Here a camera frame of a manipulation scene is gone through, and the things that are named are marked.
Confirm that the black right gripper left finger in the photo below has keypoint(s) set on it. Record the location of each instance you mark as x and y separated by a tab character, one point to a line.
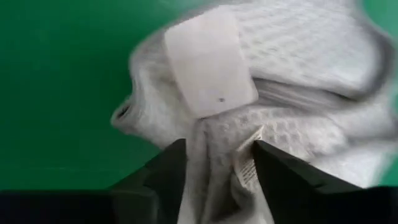
164	180

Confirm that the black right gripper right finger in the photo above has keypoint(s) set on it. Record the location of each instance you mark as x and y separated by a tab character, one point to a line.
286	186

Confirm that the light grey waffle towel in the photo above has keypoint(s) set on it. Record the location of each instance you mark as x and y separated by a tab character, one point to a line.
295	77

